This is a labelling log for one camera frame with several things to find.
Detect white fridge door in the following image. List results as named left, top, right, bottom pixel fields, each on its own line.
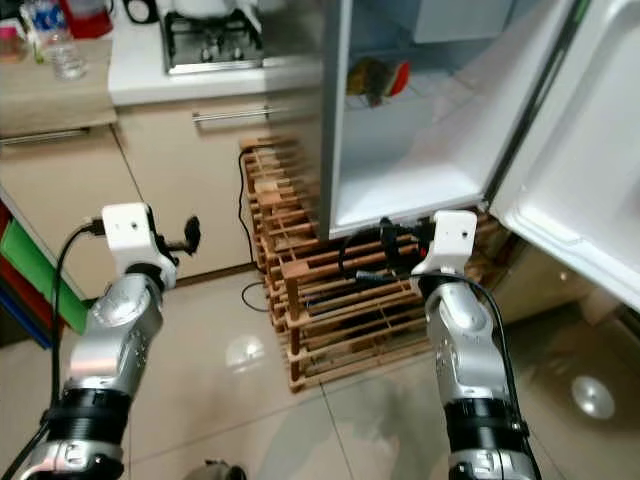
left=490, top=0, right=640, bottom=313

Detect white fridge drawer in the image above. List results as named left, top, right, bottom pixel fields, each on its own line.
left=412, top=0, right=521, bottom=44

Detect beige cabinet with stove counter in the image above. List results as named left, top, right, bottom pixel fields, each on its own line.
left=108, top=28, right=306, bottom=276

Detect wooden slatted rack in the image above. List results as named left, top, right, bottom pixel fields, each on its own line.
left=240, top=140, right=503, bottom=394

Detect beige cabinet with beige top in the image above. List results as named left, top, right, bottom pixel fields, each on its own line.
left=0, top=66, right=156, bottom=301

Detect green flat board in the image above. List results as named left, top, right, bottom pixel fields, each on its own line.
left=0, top=220, right=89, bottom=337

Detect red flat board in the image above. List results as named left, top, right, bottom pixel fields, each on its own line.
left=0, top=255, right=63, bottom=339

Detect brown and red food packet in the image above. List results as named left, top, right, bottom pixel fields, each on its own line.
left=345, top=57, right=412, bottom=107

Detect blue flat board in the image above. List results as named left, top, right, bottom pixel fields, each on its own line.
left=0, top=290, right=53, bottom=352

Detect steel gas stove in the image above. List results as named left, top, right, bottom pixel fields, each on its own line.
left=160, top=10, right=267, bottom=77

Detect white cooking pot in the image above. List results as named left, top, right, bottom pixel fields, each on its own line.
left=168, top=0, right=242, bottom=22

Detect clear plastic water bottle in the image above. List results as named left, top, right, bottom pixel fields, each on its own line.
left=32, top=0, right=87, bottom=82

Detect red plastic container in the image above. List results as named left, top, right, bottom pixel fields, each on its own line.
left=65, top=0, right=114, bottom=42

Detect grey robot foot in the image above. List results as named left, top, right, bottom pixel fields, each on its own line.
left=205, top=460, right=248, bottom=480

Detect pink lidded food container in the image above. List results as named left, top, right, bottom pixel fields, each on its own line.
left=0, top=25, right=30, bottom=67

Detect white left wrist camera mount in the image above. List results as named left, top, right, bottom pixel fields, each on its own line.
left=102, top=203, right=167, bottom=282

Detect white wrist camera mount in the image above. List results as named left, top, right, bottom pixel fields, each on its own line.
left=102, top=203, right=167, bottom=282
left=412, top=210, right=479, bottom=277

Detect black power cable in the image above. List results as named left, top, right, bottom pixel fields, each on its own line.
left=239, top=148, right=272, bottom=314

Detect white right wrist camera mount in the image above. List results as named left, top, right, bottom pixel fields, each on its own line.
left=412, top=210, right=479, bottom=277

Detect silver cabinet handle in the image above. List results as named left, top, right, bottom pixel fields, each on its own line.
left=192, top=105, right=277, bottom=124
left=0, top=128, right=92, bottom=147

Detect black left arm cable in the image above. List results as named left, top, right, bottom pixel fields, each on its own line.
left=5, top=222, right=106, bottom=480

